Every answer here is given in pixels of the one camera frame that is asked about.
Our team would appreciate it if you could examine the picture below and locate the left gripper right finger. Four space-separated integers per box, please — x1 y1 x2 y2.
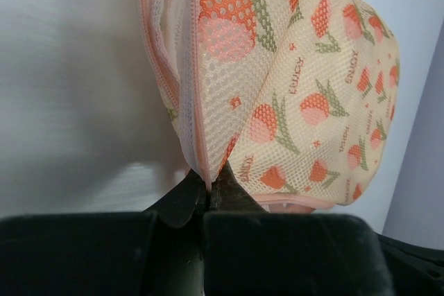
203 166 391 295

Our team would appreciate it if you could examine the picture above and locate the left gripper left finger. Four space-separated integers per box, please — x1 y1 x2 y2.
1 172 207 295

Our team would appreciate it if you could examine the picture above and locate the floral mesh laundry bag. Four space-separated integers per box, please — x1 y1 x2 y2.
140 0 400 212

